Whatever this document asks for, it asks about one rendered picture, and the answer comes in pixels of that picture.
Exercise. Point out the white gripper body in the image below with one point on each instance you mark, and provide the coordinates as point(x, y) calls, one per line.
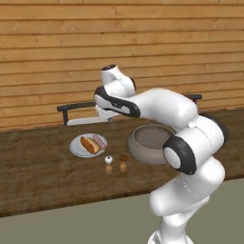
point(103, 115)

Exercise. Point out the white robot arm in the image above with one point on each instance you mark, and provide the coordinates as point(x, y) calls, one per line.
point(190, 111)

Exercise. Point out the pink sausage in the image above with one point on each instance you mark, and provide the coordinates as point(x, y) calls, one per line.
point(100, 141)

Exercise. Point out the hot dog bun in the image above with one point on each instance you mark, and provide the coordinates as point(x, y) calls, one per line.
point(88, 145)

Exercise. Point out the white round plate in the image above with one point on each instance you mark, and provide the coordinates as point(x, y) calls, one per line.
point(76, 148)

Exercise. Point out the grey stone bowl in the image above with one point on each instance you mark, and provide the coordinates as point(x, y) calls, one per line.
point(149, 139)

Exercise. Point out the white-topped salt shaker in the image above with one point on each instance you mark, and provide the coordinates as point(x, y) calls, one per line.
point(109, 160)

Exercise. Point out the brown-topped pepper shaker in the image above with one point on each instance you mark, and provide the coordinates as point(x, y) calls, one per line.
point(123, 162)

